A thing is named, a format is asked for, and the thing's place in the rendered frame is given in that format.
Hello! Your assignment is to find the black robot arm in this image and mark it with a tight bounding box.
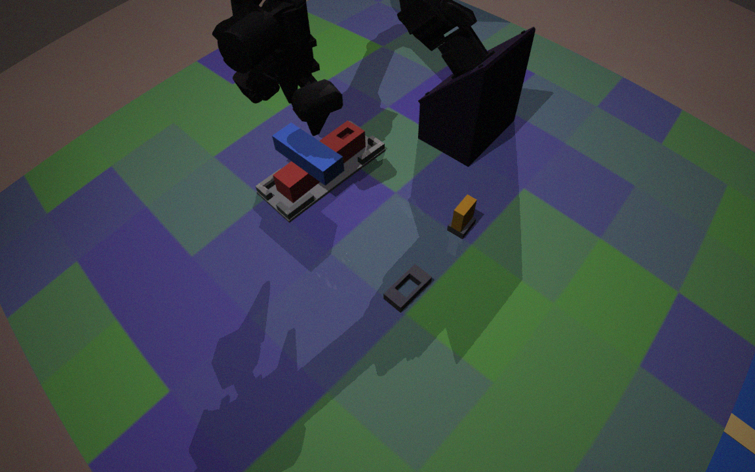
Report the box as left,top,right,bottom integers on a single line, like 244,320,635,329
212,0,495,104

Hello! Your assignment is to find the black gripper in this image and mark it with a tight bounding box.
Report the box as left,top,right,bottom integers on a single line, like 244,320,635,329
270,30,343,136

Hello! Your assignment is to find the blue bar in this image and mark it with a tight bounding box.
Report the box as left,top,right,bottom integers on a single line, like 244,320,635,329
272,123,344,186

